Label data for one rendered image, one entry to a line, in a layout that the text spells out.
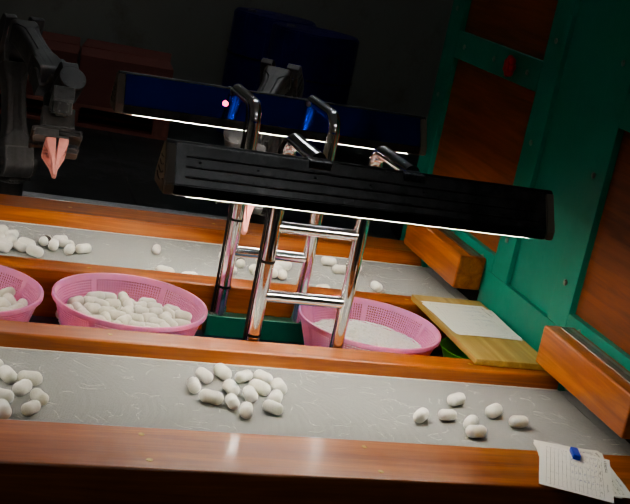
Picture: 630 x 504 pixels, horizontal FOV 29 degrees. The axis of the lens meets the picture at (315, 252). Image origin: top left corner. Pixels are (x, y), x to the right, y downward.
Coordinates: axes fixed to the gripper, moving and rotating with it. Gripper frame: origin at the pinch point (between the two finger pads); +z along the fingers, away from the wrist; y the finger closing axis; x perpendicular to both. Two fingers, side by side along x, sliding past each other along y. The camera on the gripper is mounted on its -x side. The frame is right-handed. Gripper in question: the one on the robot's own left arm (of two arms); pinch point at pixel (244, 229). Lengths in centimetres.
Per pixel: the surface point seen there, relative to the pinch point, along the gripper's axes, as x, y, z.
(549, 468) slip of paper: -55, 26, 73
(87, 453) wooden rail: -56, -40, 75
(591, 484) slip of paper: -58, 31, 76
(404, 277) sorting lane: 8.3, 38.6, 2.0
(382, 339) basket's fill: -15.7, 20.5, 31.6
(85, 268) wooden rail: -9.0, -33.4, 18.6
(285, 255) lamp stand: -17.9, 2.0, 16.9
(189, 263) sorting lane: 4.3, -10.6, 6.7
